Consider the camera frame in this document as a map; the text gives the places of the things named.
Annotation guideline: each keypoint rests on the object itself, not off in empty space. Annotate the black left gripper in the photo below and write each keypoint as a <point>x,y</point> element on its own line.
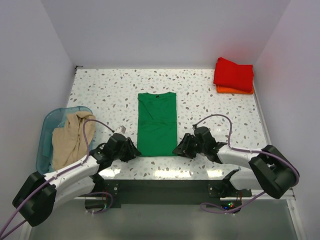
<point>132,152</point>

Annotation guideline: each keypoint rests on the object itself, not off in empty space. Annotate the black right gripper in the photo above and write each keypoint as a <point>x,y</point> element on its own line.
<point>183,148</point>

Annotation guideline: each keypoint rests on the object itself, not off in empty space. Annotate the green t shirt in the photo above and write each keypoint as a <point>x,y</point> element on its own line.
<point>157,129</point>

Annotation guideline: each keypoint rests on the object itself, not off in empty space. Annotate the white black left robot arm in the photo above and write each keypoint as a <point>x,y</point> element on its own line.
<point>43,193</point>

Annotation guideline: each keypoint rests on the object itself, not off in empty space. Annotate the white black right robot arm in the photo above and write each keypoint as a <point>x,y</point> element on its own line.
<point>258,169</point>

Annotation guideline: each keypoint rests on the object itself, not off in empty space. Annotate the beige crumpled t shirt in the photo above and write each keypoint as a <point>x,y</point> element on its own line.
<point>70,140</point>

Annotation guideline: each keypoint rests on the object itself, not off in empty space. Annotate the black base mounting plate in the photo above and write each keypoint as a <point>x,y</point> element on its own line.
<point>117,193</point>

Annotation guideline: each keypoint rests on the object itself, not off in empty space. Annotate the orange folded t shirt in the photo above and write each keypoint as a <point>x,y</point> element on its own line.
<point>228,90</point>

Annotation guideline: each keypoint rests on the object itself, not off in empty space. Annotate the clear blue plastic bin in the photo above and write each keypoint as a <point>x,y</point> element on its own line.
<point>55,119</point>

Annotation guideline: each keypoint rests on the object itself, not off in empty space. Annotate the red folded t shirt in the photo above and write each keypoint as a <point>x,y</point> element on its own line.
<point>232,75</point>

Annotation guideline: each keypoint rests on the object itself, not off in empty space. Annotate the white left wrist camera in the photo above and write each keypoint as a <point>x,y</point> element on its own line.
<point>120,130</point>

